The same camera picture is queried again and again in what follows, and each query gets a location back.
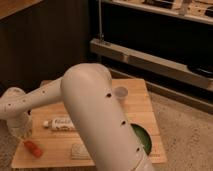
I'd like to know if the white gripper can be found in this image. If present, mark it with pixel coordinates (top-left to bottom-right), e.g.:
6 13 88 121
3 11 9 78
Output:
7 113 32 139

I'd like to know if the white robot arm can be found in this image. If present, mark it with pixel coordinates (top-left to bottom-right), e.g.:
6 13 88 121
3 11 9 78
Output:
0 63 155 171

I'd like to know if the white sponge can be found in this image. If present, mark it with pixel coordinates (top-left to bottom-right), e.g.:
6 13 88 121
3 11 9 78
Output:
71 144 89 159

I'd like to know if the wooden table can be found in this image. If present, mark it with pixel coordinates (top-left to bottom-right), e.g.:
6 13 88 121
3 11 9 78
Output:
11 79 167 169

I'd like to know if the white plastic bottle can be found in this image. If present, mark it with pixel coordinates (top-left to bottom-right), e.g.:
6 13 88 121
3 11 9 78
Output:
43 117 75 131

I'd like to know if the white plastic cup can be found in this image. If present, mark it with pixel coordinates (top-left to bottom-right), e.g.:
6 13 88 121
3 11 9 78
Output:
113 86 128 103

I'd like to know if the green plate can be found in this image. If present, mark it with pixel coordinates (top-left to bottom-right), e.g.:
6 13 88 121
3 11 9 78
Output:
132 124 152 155

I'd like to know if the metal pole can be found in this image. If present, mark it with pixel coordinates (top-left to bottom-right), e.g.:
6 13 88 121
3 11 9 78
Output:
98 0 104 42

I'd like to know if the wooden bench beam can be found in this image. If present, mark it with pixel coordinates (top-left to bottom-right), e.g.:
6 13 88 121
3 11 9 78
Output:
90 39 213 92

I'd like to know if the wall shelf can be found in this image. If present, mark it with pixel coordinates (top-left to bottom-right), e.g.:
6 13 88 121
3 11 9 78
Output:
99 0 213 26

